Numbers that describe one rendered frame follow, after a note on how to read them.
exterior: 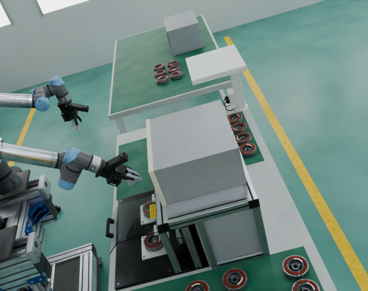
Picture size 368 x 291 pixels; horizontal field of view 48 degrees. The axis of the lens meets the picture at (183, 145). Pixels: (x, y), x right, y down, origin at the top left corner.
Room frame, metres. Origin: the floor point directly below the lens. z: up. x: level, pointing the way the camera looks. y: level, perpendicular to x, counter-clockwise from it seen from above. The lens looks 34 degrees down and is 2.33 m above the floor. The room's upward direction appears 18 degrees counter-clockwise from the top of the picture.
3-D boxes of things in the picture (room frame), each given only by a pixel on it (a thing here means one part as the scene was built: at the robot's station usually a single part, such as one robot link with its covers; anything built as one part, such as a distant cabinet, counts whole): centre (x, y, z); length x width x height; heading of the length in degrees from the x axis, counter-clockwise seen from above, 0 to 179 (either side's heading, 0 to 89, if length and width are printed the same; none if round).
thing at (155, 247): (1.49, 0.29, 0.80); 0.11 x 0.11 x 0.04
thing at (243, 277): (1.15, -0.03, 0.77); 0.11 x 0.11 x 0.04
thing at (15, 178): (2.06, 1.06, 1.09); 0.15 x 0.15 x 0.10
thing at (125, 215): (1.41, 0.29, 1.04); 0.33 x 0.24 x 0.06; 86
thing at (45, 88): (2.23, 0.68, 1.45); 0.11 x 0.11 x 0.08; 8
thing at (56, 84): (2.26, 0.59, 1.45); 0.09 x 0.08 x 0.11; 98
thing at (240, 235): (1.26, -0.09, 0.91); 0.28 x 0.03 x 0.32; 86
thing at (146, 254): (1.49, 0.29, 0.78); 0.15 x 0.15 x 0.01; 86
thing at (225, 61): (2.48, -0.36, 0.98); 0.37 x 0.35 x 0.46; 176
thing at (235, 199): (1.59, -0.03, 1.09); 0.68 x 0.44 x 0.05; 176
